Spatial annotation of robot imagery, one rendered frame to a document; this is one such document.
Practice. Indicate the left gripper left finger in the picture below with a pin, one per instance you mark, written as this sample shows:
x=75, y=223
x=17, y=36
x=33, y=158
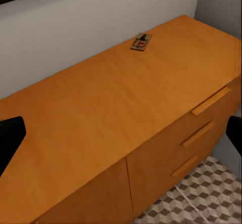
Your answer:
x=12, y=133

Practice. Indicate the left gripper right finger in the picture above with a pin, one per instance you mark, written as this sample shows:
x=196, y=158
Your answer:
x=234, y=132

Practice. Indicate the cabinet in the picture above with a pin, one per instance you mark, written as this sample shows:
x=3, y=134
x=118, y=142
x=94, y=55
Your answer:
x=108, y=137

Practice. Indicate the mousetrap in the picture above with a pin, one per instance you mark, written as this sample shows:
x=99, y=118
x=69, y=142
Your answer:
x=141, y=42

